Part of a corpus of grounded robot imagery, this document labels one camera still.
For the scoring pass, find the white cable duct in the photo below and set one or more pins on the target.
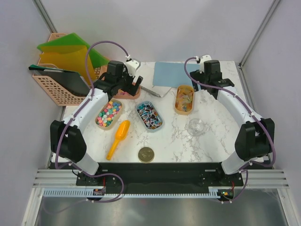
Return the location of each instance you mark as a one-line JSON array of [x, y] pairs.
[[93, 193]]

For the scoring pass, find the blue clipboard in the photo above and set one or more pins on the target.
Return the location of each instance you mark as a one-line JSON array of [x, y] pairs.
[[170, 75]]

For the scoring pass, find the pink tray star candies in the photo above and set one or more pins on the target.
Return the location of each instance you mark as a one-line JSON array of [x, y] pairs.
[[124, 95]]

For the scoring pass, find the yellow tray jelly candies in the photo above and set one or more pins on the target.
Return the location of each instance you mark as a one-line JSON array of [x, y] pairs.
[[184, 100]]

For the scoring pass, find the orange plastic scoop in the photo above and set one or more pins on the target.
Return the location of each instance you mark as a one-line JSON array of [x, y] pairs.
[[120, 135]]

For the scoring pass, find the white spiral notebook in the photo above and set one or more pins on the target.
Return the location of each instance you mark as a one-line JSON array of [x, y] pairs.
[[146, 70]]

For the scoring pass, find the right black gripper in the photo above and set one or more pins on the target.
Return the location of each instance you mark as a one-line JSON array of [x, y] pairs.
[[197, 75]]

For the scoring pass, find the yellow plastic folder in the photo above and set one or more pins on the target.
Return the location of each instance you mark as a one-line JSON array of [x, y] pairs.
[[77, 61]]

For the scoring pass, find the beige tray colourful candies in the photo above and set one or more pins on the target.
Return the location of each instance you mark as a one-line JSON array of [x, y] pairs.
[[109, 114]]

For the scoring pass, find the black folder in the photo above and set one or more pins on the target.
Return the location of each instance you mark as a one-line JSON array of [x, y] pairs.
[[70, 80]]

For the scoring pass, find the clear plastic jar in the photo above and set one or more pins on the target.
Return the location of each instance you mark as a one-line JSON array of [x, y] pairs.
[[196, 127]]

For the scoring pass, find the gold jar lid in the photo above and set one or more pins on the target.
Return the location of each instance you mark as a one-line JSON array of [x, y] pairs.
[[146, 155]]

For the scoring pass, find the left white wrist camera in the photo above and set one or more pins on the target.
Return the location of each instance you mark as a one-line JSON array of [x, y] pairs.
[[132, 66]]

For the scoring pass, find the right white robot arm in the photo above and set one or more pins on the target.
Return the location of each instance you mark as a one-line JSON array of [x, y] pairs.
[[256, 135]]

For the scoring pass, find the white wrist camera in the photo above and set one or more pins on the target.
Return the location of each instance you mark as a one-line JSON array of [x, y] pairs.
[[132, 66], [202, 59]]

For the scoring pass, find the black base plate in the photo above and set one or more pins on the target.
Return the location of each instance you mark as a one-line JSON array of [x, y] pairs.
[[160, 177]]

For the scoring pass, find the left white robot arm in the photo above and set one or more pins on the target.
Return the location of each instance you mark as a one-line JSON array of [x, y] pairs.
[[66, 136]]

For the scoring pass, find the blue tray of lollipops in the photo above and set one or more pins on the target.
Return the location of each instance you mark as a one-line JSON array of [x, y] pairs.
[[149, 115]]

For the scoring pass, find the pink file organizer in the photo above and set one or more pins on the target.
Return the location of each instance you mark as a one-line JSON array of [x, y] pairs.
[[60, 95]]

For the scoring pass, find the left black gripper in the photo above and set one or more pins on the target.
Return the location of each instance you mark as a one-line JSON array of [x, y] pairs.
[[131, 88]]

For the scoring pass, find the aluminium frame rail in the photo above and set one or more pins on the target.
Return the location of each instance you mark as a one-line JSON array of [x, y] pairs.
[[257, 178]]

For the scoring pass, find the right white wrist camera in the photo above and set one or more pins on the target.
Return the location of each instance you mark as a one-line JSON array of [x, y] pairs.
[[202, 59]]

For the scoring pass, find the green plastic folder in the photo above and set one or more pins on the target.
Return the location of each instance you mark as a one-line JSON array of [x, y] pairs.
[[67, 43]]

